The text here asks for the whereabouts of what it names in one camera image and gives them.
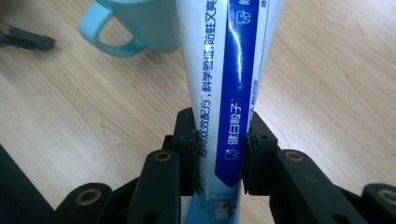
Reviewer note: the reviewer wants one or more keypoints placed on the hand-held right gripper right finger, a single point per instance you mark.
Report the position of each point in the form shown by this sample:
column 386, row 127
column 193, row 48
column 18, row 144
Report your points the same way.
column 260, row 161

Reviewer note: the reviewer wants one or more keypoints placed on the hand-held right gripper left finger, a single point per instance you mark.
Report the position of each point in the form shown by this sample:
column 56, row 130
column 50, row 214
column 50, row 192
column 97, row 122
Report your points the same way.
column 185, row 149

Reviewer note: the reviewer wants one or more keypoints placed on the white and blue toothpaste tube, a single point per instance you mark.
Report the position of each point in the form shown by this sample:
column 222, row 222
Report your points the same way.
column 230, row 93

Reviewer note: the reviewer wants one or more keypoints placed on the light blue cup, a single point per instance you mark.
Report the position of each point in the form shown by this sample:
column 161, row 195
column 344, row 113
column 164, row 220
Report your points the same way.
column 146, row 25

